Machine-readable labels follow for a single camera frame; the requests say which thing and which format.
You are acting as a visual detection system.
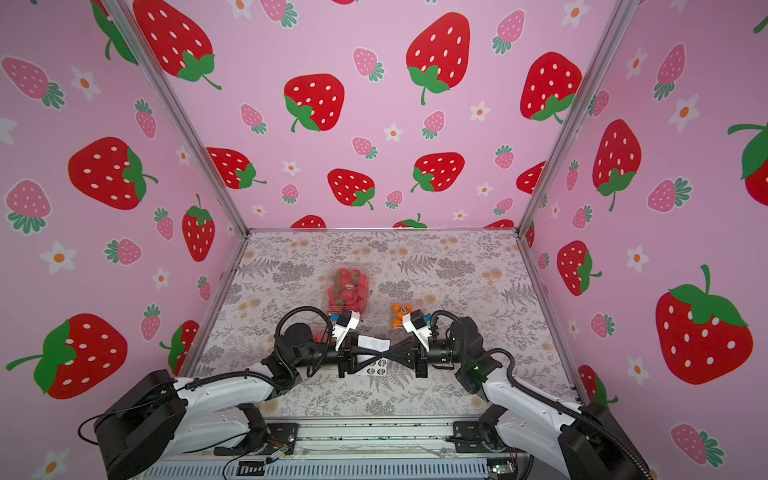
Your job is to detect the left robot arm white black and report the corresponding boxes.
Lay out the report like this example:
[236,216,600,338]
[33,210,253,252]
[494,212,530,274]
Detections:
[94,319,383,479]

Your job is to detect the clear strawberry box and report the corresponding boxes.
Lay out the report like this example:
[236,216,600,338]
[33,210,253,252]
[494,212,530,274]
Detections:
[326,265,371,315]

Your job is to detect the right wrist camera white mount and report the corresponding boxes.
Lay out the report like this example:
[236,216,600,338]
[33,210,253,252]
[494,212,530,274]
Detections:
[402,309,432,351]

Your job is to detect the clear orange kumquat box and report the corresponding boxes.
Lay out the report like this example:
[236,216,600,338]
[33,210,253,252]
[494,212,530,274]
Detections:
[391,303,414,328]

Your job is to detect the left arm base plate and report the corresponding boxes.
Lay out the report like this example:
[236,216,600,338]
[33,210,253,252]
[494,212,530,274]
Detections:
[213,423,299,456]

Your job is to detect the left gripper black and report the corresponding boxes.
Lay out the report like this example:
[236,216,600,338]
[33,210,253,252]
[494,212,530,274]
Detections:
[291,334,379,382]

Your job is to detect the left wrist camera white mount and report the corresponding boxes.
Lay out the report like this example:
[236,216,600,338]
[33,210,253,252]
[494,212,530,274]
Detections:
[332,309,360,351]

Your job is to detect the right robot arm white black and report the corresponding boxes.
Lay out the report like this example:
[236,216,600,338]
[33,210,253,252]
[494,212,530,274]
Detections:
[384,317,651,479]

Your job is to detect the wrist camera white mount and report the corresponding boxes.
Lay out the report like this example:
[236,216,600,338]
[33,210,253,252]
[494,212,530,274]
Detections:
[332,309,360,351]
[402,309,432,351]

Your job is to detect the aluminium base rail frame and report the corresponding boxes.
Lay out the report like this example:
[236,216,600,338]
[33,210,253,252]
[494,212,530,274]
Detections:
[132,411,569,479]

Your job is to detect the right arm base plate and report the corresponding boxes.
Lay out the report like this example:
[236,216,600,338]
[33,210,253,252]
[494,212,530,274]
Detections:
[445,420,526,454]

